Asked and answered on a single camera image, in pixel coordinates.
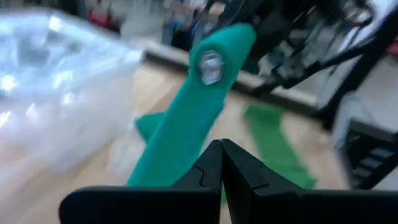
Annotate green bandage strip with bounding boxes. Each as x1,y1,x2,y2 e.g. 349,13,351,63
243,103,318,191

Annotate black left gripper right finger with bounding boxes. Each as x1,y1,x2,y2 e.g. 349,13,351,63
221,138,398,224

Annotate clear plastic container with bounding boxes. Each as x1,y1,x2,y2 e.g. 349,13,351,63
0,8,146,187

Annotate teal bandage roll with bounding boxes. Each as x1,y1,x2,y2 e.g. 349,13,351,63
125,22,257,188

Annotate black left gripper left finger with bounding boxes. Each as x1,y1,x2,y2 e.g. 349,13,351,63
58,138,223,224

